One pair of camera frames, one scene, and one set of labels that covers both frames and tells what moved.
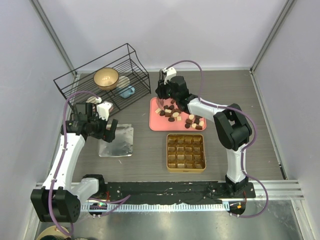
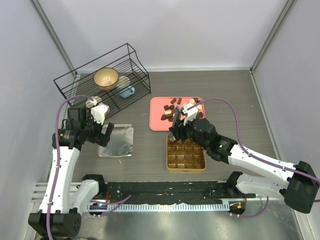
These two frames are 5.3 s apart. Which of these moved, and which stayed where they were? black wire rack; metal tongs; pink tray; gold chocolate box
Moved: metal tongs
Stayed: pink tray; black wire rack; gold chocolate box
